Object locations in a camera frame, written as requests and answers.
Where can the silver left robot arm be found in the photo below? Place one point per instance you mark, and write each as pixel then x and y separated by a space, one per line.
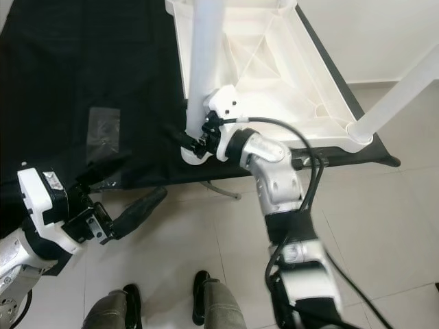
pixel 20 267

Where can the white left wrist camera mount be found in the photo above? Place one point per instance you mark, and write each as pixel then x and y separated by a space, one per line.
pixel 34 205

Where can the clear tape patch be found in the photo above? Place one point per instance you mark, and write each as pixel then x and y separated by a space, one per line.
pixel 307 160
pixel 104 133

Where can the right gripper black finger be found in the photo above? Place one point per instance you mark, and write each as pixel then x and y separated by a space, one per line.
pixel 184 139

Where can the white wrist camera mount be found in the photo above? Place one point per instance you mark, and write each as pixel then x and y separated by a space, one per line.
pixel 34 205
pixel 223 103

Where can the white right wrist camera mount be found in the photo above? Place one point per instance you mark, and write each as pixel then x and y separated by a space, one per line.
pixel 223 103

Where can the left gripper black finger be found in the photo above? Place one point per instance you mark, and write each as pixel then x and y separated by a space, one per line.
pixel 140 212
pixel 104 171

